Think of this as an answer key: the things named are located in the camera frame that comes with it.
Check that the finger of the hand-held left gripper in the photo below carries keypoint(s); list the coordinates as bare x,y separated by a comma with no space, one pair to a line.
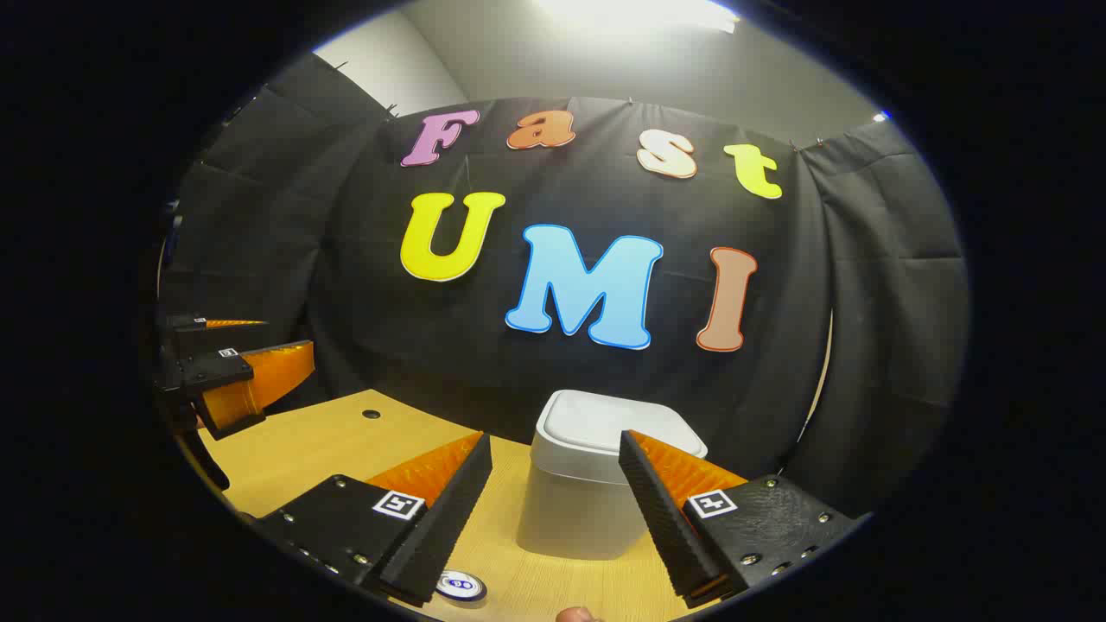
194,335
203,373

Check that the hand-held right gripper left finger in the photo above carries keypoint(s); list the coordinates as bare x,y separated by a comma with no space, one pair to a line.
449,510

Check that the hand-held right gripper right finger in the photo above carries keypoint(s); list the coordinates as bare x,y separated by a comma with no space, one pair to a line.
661,510

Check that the silver blue pop can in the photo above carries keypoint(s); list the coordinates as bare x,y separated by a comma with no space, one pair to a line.
460,585

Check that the white desktop garbage bin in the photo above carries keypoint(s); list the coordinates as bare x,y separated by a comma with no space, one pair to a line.
575,510

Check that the wooden desktop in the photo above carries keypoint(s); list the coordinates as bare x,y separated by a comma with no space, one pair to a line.
328,441

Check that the ceiling light panel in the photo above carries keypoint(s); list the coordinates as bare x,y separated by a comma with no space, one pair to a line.
639,13

